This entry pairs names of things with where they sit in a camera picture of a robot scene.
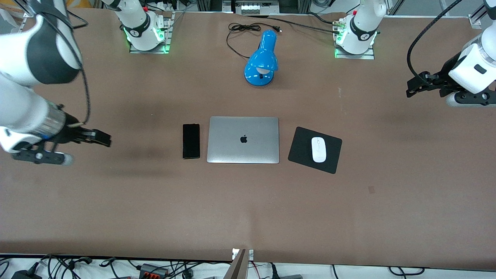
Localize black floor cable loop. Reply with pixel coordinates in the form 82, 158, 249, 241
387, 266, 427, 277

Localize blue desk lamp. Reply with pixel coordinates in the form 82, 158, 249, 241
244, 30, 279, 87

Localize black orange connector box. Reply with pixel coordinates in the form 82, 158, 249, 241
139, 263, 170, 279

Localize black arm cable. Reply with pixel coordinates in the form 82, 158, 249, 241
406, 0, 463, 84
23, 0, 92, 128

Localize grey control box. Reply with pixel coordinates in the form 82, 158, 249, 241
234, 0, 280, 15

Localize black smartphone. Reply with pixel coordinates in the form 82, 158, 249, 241
183, 124, 201, 160

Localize thick black base cable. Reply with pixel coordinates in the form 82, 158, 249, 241
248, 12, 341, 33

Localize silver closed laptop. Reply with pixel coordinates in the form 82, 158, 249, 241
207, 116, 280, 164

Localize black lamp power cable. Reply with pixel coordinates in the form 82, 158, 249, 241
226, 22, 282, 59

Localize grey camera post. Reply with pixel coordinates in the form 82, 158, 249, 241
224, 249, 248, 279

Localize black mouse pad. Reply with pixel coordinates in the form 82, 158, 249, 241
288, 126, 343, 174

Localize white computer mouse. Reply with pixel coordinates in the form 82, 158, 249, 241
311, 137, 327, 163

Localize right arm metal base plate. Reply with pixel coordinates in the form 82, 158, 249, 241
129, 12, 172, 54

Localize tangled black floor cables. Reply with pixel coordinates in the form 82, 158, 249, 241
39, 254, 93, 279

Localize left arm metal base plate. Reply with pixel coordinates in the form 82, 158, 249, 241
334, 17, 375, 60

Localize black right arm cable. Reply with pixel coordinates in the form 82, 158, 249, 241
23, 0, 92, 128

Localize black power adapter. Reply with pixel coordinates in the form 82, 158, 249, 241
11, 270, 42, 279

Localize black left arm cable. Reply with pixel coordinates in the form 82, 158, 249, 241
406, 0, 463, 84

